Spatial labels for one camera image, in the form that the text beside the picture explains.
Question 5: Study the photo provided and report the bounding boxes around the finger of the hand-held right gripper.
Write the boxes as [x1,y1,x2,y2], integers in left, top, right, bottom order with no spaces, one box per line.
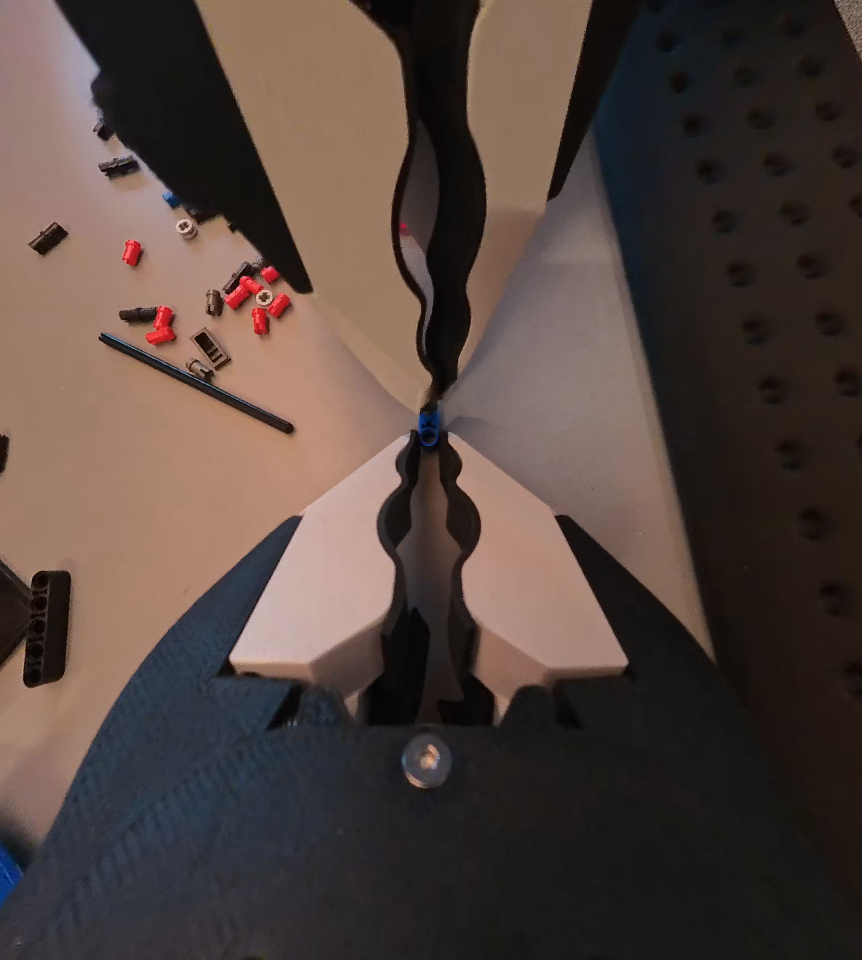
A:
[431,0,594,399]
[194,0,447,406]

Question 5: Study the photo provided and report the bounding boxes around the black axle rod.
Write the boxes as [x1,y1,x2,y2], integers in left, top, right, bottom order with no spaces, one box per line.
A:
[98,332,295,436]

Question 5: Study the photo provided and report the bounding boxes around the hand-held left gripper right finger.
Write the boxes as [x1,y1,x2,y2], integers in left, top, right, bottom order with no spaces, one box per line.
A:
[438,433,630,725]

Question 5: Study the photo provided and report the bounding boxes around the small connector pins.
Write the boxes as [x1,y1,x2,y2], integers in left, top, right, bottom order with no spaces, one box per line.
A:
[0,120,297,496]

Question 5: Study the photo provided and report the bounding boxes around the short black beam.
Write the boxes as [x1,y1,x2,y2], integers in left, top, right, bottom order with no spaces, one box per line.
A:
[23,570,72,689]

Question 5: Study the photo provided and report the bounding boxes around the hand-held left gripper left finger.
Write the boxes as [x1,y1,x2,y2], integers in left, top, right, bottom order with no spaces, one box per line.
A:
[228,431,426,725]

